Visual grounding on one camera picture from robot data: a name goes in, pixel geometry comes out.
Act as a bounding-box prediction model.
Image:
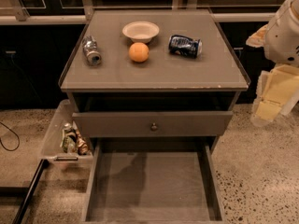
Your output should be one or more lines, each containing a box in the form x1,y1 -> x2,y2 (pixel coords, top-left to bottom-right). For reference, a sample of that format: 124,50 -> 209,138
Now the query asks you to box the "orange fruit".
129,43 -> 150,63

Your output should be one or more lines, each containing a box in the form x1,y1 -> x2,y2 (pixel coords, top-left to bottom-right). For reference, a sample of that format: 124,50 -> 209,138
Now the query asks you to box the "brown crumpled snack bag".
76,130 -> 90,155

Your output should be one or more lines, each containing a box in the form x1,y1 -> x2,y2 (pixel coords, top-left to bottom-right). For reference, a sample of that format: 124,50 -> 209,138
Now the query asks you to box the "crushed silver can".
82,35 -> 102,66

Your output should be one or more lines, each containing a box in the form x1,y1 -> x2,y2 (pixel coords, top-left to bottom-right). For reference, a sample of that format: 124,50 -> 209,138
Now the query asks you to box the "metal window frame rail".
0,0 -> 285,23

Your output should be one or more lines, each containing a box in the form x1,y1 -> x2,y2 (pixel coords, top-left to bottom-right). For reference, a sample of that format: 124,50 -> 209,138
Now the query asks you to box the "clear plastic bin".
40,100 -> 93,167

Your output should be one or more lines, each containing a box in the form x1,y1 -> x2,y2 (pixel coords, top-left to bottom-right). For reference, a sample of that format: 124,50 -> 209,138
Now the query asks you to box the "grey drawer cabinet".
60,10 -> 249,148

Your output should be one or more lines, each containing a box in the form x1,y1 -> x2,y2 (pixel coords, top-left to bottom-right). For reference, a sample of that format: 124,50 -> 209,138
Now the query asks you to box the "brass drawer knob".
150,123 -> 158,132

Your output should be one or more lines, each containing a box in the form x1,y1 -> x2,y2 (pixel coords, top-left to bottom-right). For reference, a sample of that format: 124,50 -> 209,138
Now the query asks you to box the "grey top drawer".
72,96 -> 234,138

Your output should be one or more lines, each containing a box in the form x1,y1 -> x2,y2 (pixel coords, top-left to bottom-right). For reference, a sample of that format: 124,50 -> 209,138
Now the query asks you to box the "crushed blue pepsi can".
168,35 -> 202,59

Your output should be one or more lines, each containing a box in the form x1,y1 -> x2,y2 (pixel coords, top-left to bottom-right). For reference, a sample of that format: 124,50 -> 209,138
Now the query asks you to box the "white paper bowl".
122,21 -> 160,44

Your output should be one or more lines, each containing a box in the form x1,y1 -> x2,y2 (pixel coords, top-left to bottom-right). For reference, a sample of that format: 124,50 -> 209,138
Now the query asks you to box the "open grey middle drawer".
81,140 -> 226,224

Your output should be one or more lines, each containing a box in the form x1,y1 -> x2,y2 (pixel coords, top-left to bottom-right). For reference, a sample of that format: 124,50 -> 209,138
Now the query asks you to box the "green crumpled snack bag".
61,123 -> 78,153

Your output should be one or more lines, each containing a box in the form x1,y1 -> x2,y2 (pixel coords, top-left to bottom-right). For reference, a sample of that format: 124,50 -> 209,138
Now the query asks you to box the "black floor cable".
0,121 -> 21,152

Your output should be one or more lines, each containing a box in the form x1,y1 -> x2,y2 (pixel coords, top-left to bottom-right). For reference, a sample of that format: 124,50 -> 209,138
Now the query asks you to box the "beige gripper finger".
250,63 -> 299,127
246,25 -> 267,48

